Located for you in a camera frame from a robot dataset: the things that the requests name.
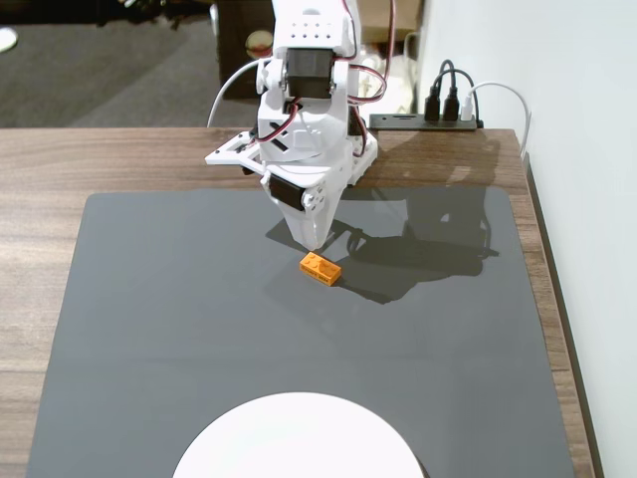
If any orange lego block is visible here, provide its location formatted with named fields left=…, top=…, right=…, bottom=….
left=299, top=251, right=344, bottom=289

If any wrist camera with white bracket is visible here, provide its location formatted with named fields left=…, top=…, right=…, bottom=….
left=204, top=129, right=268, bottom=177

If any white plastic bag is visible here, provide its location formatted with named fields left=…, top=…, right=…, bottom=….
left=358, top=30, right=422, bottom=118

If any brown cardboard box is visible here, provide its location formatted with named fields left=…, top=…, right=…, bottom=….
left=360, top=0, right=424, bottom=31

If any black usb cable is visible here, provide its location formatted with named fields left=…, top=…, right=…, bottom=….
left=439, top=59, right=462, bottom=124
left=424, top=71, right=481, bottom=125

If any red black servo wire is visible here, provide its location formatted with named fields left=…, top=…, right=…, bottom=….
left=346, top=0, right=399, bottom=107
left=256, top=97, right=306, bottom=148

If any white usb cable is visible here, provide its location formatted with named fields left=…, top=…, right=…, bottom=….
left=460, top=81, right=532, bottom=160

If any black usb hub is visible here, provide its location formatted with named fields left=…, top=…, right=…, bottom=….
left=368, top=113, right=485, bottom=132

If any dark grey table mat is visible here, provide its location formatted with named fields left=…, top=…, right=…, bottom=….
left=25, top=187, right=578, bottom=478

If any red and white round object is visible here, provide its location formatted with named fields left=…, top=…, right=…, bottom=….
left=246, top=30, right=275, bottom=59

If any white power cable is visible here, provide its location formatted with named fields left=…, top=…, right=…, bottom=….
left=205, top=59, right=263, bottom=129

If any white round plate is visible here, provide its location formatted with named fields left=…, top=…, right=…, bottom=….
left=171, top=391, right=426, bottom=478

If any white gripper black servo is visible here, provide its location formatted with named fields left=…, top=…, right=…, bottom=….
left=258, top=147, right=350, bottom=251

